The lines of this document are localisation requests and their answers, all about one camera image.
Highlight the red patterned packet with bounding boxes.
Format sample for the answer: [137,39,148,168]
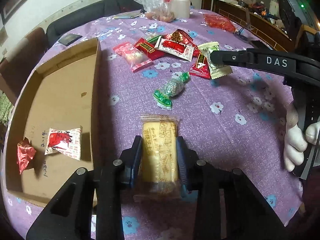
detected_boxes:
[203,14,237,32]

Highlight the brown chair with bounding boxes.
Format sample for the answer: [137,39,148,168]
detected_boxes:
[0,27,48,103]

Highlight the blue printed card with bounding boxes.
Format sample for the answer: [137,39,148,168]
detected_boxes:
[112,10,144,20]

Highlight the yellow cake packet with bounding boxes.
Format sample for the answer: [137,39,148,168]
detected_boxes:
[132,114,182,202]

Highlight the red packet with dark label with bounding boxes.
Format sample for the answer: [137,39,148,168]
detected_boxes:
[189,52,212,79]

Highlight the white red triangular snack packet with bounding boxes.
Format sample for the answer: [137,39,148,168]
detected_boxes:
[44,127,82,161]

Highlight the green candy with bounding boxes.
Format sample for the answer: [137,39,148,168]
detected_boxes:
[153,72,191,110]

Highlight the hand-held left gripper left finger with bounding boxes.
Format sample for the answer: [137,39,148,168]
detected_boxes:
[26,135,143,240]

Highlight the dark picture frame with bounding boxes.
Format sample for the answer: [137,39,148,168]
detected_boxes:
[0,0,54,22]

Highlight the wooden cabinet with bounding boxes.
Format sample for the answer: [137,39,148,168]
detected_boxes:
[202,0,308,53]

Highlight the black sofa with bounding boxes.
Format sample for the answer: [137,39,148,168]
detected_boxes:
[46,0,150,48]

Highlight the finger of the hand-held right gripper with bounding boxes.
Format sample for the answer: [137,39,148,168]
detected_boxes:
[206,49,298,75]

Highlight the eyeglasses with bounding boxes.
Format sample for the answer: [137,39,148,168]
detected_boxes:
[234,7,252,41]

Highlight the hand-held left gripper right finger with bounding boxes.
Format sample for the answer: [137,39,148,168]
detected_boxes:
[176,136,292,240]

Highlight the red gold foil packet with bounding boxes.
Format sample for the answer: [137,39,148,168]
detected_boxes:
[162,29,193,46]

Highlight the white plastic jar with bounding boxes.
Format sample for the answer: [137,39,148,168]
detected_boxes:
[172,0,191,19]

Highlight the pile of small clutter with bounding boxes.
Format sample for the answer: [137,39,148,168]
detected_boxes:
[237,0,285,24]

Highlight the green patterned cloth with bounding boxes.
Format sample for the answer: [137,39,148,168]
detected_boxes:
[0,94,14,124]

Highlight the cardboard box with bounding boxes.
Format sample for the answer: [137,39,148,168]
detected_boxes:
[5,37,102,208]

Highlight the green white snack packet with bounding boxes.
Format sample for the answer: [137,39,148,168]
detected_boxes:
[197,42,232,80]

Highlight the black phone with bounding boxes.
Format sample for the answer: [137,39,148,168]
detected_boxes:
[58,34,82,47]

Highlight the person's right hand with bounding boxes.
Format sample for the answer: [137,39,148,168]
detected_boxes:
[285,102,320,172]

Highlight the red foil candy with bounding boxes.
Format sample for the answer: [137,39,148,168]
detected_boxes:
[17,138,37,175]

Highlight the black device with green light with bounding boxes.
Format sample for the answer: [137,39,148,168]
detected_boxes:
[277,0,317,53]

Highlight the red packet with gold label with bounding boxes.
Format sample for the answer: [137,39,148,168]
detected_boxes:
[134,38,165,61]

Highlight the pink snack packet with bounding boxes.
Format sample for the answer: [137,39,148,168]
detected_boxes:
[112,42,153,73]

